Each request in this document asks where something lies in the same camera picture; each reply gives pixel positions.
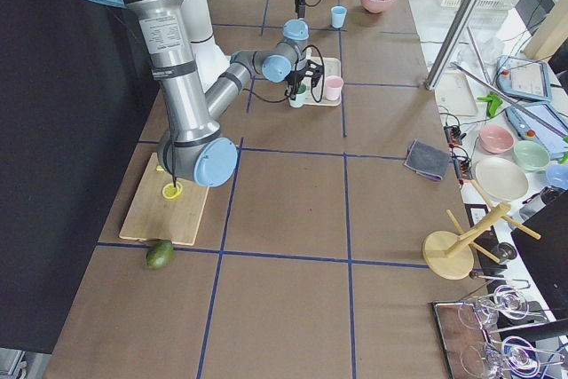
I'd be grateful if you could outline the pink cup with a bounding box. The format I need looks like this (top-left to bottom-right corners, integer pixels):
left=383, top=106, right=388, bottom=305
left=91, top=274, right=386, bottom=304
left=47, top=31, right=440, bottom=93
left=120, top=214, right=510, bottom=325
left=324, top=75, right=343, bottom=101

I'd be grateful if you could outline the green cup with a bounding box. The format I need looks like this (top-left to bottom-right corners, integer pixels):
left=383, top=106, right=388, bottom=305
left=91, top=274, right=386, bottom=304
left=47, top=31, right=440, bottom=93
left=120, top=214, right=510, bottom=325
left=288, top=83, right=307, bottom=108

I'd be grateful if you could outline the blue cup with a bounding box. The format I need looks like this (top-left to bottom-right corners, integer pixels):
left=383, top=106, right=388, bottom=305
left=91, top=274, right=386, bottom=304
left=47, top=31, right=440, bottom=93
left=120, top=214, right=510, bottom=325
left=330, top=5, right=347, bottom=29

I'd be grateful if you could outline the cream rabbit tray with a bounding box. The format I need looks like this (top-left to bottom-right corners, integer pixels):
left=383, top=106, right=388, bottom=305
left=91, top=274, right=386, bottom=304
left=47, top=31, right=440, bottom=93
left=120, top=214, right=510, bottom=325
left=288, top=51, right=343, bottom=108

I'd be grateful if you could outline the white mounting column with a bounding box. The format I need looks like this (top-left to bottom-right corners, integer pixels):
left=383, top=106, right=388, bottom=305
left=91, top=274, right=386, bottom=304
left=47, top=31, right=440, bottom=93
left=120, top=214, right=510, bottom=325
left=181, top=0, right=229, bottom=91

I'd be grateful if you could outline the grey folded cloth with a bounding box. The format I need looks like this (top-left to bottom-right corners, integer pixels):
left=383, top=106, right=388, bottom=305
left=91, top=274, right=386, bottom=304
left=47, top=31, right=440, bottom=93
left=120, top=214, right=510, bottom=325
left=404, top=139, right=451, bottom=181

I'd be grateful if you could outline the lemon slice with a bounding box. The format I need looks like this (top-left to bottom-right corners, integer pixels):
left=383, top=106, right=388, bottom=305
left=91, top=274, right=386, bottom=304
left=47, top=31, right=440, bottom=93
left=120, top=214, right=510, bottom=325
left=162, top=182, right=183, bottom=200

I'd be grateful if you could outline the pink ceramic bowl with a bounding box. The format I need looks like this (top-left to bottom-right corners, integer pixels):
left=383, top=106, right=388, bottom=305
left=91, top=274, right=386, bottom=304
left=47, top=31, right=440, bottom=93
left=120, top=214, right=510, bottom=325
left=479, top=124, right=515, bottom=154

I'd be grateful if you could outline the teach pendant tablet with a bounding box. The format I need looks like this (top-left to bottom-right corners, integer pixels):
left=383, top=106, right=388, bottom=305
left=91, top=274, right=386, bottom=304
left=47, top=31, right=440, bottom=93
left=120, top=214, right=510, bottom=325
left=496, top=55, right=552, bottom=102

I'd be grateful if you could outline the cream plate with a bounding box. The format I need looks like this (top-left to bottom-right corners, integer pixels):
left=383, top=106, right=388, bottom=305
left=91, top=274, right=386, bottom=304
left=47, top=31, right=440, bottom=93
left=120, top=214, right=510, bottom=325
left=474, top=157, right=529, bottom=201

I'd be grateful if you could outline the wooden cutting board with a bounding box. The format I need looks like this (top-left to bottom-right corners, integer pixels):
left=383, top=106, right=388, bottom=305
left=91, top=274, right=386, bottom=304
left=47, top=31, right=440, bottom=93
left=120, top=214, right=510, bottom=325
left=119, top=154, right=209, bottom=246

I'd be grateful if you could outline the wooden mug tree stand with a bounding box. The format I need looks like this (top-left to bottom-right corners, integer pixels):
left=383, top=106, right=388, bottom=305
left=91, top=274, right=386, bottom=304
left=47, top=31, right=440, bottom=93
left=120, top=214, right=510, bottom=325
left=422, top=180, right=541, bottom=280

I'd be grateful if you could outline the green ceramic bowl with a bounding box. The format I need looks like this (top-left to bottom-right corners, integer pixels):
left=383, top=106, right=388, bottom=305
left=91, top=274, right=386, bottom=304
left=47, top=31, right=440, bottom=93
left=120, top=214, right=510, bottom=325
left=513, top=140, right=550, bottom=171

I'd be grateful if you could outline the green avocado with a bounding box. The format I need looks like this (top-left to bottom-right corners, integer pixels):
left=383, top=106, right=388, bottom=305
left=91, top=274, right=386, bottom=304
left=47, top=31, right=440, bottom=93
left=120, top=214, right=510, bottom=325
left=146, top=241, right=174, bottom=270

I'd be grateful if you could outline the blue ceramic bowl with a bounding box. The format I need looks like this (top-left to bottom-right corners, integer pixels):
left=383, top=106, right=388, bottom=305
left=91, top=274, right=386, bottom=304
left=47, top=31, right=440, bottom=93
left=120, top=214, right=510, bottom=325
left=545, top=164, right=568, bottom=190

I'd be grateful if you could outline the wine glass upper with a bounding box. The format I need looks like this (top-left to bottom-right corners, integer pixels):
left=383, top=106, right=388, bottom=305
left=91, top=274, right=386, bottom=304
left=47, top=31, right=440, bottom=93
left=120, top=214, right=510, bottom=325
left=458, top=285, right=548, bottom=330

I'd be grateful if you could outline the wine glass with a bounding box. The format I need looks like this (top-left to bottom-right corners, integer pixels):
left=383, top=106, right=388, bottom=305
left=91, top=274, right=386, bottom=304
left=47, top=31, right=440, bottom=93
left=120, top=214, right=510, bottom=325
left=459, top=336, right=566, bottom=378
left=458, top=285, right=548, bottom=330

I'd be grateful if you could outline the wine glass lower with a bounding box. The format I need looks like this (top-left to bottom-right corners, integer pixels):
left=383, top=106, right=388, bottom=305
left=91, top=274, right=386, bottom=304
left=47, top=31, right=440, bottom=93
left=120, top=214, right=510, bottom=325
left=459, top=336, right=566, bottom=378

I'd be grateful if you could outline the aluminium frame post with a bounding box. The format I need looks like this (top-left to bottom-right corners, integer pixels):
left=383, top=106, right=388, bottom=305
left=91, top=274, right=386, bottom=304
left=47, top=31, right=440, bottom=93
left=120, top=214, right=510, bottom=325
left=424, top=0, right=479, bottom=90

